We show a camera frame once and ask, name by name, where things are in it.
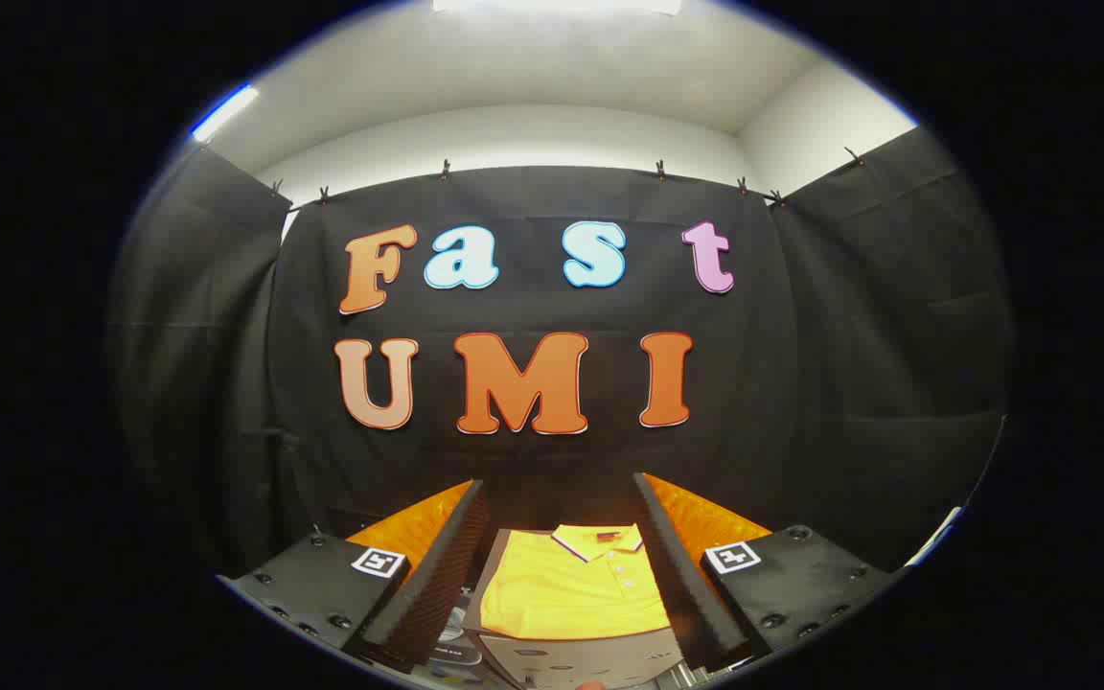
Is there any white flat panel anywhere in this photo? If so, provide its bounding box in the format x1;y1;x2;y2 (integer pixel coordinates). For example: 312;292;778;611
905;506;965;568

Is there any ceiling light strip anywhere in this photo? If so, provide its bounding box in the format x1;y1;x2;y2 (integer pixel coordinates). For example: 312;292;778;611
191;83;262;144

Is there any row of black clips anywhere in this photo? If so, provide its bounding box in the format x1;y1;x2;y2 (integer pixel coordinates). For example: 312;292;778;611
269;147;865;208

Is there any yellow polo shirt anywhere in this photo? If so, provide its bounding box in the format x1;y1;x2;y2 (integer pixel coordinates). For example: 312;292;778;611
478;522;673;641

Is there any ceiling light panel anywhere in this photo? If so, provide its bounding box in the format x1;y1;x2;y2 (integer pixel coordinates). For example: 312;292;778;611
432;0;683;16

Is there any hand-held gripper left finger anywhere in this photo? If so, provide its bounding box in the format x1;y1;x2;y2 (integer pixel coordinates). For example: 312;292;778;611
217;479;494;674

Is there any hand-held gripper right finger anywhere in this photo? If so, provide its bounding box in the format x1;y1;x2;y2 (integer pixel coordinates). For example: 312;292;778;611
632;471;900;674

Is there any grey washing machine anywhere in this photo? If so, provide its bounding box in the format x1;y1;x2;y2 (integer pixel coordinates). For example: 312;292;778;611
432;575;500;689

